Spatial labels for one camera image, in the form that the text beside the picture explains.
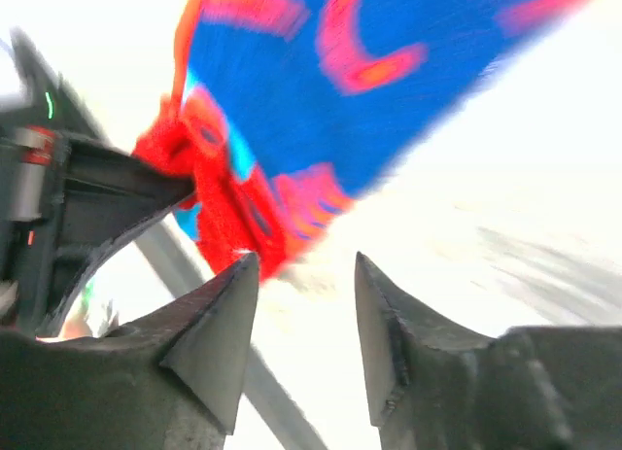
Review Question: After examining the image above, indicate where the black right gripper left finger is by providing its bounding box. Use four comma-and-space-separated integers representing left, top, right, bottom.
1, 254, 259, 450

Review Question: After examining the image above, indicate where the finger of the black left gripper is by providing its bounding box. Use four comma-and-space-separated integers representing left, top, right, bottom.
33, 133, 193, 336

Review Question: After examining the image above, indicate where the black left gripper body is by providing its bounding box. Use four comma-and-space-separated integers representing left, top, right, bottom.
1, 126, 68, 331

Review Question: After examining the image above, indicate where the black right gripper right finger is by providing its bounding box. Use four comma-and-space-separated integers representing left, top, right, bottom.
355, 255, 621, 450

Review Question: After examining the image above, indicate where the red and blue towel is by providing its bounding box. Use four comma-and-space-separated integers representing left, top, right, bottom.
134, 0, 586, 278

